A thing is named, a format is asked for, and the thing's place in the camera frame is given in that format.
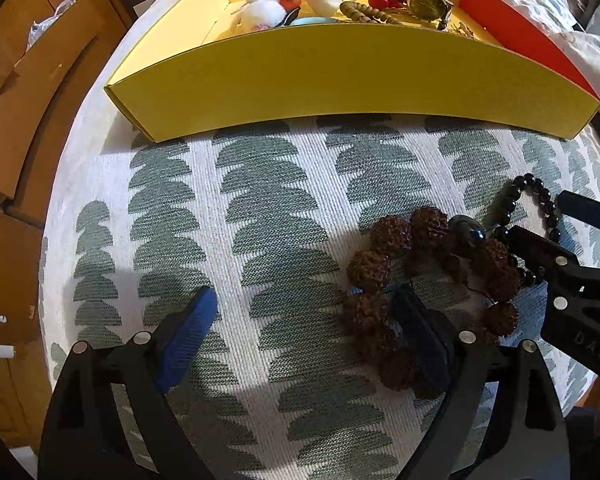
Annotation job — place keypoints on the white plastic bag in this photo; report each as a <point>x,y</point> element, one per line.
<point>50,22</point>

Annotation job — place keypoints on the green patterned bed cover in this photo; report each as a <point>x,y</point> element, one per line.
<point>280,210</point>

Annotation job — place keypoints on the gold ornament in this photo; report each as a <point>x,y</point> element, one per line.
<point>462,30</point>

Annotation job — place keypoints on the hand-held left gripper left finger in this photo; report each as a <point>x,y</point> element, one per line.
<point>190,330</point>

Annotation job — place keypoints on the light blue hair clip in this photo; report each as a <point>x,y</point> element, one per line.
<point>312,20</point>

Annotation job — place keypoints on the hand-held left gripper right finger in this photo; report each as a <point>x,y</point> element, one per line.
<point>425,345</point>

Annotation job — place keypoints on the white plush rabbit charm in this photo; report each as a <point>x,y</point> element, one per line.
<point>260,10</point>

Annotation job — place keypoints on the red ball hair clip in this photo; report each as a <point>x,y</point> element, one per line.
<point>380,2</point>

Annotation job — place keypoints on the yellow cardboard box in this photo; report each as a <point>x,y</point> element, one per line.
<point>330,80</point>

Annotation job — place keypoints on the wooden wardrobe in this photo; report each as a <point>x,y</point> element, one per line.
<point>5,260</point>

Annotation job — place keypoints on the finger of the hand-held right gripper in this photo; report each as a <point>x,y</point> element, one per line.
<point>540,250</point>
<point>590,210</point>

